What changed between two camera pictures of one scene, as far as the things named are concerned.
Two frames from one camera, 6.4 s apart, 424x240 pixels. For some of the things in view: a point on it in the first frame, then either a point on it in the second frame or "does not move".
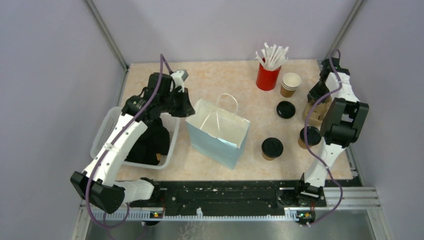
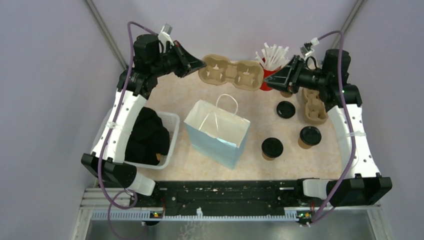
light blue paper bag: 219,131 does not move
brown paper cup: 267,157 does not move
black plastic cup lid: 314,136 does not move
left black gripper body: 175,102 to 172,60
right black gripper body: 318,91 to 300,77
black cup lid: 272,147 does not move
